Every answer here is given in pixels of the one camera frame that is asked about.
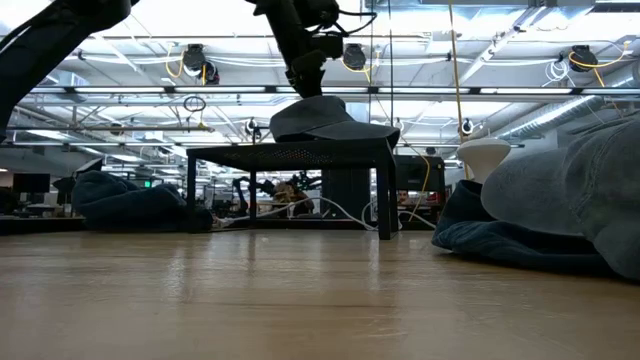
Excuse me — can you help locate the black ceiling cable reel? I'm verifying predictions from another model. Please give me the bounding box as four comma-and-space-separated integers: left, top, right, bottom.
568, 44, 600, 74
341, 43, 369, 72
180, 43, 222, 87

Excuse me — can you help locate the white mushroom table lamp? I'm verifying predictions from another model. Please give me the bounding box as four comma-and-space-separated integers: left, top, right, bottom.
455, 137, 513, 185

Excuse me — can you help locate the white cable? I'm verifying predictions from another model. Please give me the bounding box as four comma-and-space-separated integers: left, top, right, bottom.
213, 195, 437, 233

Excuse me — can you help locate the dark navy fabric hat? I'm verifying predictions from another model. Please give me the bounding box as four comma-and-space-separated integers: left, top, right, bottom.
430, 179, 624, 277

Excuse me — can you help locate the thin yellow cable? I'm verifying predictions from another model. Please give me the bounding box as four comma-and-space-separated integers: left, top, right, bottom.
407, 144, 433, 223

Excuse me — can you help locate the black perforated metal rack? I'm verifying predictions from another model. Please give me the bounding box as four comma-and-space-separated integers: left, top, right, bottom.
185, 138, 401, 242

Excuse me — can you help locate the teal blue fabric hat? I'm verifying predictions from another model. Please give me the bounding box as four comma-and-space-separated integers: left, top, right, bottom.
71, 169, 215, 234

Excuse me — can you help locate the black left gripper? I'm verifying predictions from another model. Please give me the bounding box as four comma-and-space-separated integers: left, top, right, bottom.
283, 47, 329, 100

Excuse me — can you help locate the black aluminium table frame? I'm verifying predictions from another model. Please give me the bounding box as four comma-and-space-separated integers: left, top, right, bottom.
0, 214, 437, 236

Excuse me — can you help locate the yellow hanging cable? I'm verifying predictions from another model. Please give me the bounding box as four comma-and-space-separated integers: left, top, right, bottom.
446, 0, 474, 182

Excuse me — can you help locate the grey baseball cap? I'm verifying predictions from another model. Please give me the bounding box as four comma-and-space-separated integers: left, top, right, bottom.
480, 115, 640, 281
268, 95, 402, 150

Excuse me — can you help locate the black monitor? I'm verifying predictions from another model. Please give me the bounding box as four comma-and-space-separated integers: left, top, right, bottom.
11, 172, 52, 195

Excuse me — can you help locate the silver ventilation duct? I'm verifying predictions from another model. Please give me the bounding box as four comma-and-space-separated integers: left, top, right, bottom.
497, 93, 609, 142

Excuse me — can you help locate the long black equipment box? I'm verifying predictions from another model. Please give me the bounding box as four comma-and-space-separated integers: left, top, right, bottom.
321, 154, 447, 224

